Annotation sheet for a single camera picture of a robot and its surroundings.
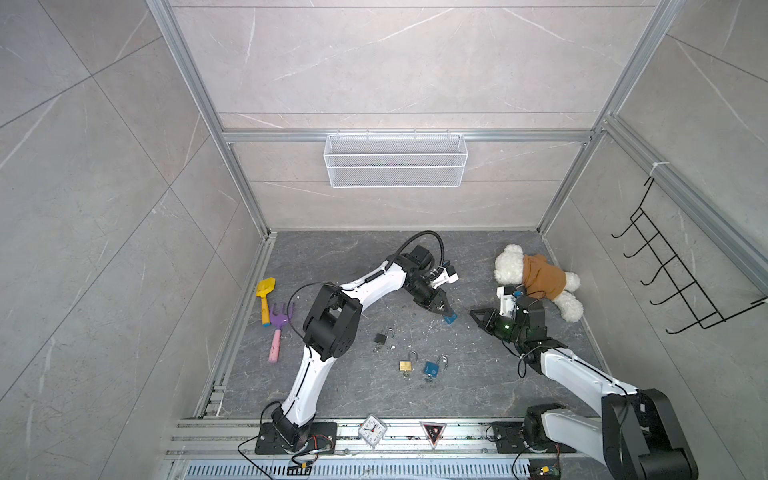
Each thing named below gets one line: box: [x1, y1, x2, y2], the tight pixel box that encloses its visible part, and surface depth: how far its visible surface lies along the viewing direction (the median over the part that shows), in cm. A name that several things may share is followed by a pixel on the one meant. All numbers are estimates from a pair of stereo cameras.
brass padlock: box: [399, 350, 417, 372], surface depth 87 cm
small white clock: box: [358, 414, 388, 449], surface depth 75 cm
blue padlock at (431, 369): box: [423, 361, 440, 378], surface depth 86 cm
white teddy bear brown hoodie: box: [494, 244, 583, 323], surface depth 99 cm
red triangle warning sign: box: [419, 421, 447, 450], surface depth 76 cm
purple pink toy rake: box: [268, 302, 295, 363], surface depth 90 cm
